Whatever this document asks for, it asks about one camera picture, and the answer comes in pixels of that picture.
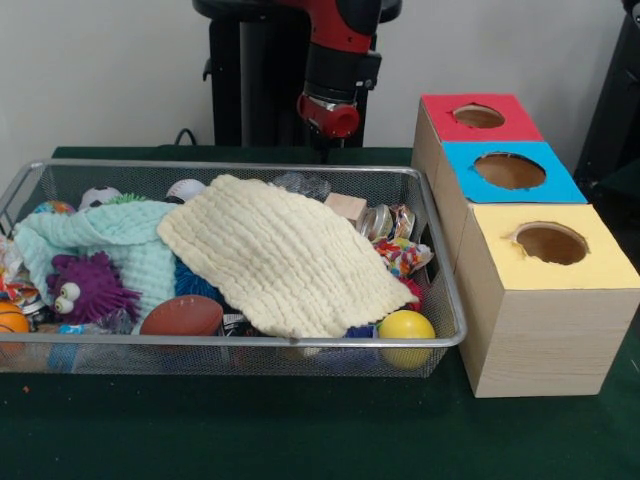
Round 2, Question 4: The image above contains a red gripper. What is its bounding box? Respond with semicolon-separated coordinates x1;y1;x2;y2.
297;93;360;162

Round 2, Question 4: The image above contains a clear plastic packet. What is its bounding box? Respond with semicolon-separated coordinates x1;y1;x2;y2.
272;172;332;202

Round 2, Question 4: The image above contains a clear mesh bin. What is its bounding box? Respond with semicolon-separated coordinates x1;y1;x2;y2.
0;158;468;379

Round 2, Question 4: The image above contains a small wooden block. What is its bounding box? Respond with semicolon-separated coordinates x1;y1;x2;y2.
324;192;368;227

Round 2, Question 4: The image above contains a cream yellow cloth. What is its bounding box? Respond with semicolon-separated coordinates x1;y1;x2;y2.
157;174;419;339

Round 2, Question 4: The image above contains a colourful crinkly packet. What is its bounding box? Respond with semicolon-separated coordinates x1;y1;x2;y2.
373;237;434;279

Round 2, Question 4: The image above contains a white ball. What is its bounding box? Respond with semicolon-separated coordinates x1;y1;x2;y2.
165;179;207;204

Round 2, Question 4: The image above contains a yellow ball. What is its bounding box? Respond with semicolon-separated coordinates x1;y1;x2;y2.
378;309;437;369

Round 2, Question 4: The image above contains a brown toy football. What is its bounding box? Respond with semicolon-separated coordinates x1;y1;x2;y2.
139;295;225;337

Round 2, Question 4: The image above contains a mint green cloth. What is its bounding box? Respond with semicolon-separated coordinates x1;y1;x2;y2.
12;200;181;321

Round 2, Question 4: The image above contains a small soccer ball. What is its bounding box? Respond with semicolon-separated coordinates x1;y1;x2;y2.
78;187;122;211

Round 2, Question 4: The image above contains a purple spiky toy with eyes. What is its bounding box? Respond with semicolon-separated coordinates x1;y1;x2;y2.
46;252;142;325

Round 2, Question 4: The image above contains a dark green table cloth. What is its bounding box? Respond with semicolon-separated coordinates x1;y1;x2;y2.
0;145;640;480

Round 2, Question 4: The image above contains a black chair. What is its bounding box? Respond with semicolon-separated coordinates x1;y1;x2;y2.
575;10;640;201

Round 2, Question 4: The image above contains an orange toy basketball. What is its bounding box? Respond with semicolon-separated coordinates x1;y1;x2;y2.
0;300;31;337

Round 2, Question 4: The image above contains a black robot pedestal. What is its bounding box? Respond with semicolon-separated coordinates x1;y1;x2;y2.
193;0;402;149

